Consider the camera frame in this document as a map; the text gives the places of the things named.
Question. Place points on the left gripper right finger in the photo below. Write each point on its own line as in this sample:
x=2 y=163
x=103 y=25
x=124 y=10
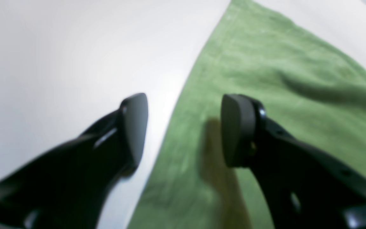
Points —
x=304 y=187

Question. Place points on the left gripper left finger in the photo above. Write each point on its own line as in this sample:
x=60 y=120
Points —
x=66 y=187

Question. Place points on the green t-shirt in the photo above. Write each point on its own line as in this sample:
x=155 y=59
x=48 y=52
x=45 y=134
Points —
x=312 y=89

